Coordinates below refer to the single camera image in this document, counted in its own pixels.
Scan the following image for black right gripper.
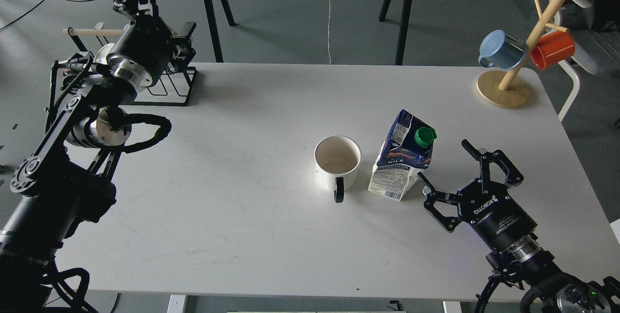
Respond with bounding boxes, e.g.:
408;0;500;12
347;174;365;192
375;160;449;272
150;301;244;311
417;139;539;254

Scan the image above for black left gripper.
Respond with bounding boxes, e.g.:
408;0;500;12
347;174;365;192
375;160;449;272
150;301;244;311
106;0;196;86

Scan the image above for blue white milk carton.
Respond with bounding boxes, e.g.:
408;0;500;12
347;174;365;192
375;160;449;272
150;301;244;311
368;109;437;201

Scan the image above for white mug black handle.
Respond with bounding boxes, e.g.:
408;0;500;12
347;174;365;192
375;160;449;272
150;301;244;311
313;136;362;203

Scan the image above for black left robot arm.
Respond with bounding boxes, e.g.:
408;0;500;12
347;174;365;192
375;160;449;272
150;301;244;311
1;0;196;313

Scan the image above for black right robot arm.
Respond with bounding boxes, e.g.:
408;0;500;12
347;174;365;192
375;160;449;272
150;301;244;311
417;140;619;313

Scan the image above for wooden mug tree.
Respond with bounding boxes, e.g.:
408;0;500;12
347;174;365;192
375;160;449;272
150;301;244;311
476;0;570;108

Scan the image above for blue metal mug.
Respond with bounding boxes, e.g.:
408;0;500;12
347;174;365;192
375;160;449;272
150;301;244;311
478;30;528;71

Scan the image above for orange mug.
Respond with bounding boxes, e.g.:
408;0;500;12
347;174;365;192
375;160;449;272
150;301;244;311
530;31;575;71

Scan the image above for white chair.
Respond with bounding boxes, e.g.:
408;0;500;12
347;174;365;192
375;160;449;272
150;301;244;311
553;0;593;122

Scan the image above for black trestle table legs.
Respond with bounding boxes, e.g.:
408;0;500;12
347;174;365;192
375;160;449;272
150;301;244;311
190;0;414;65

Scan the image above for black wire mug rack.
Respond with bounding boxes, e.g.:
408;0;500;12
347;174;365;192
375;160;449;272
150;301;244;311
62;22;198;106

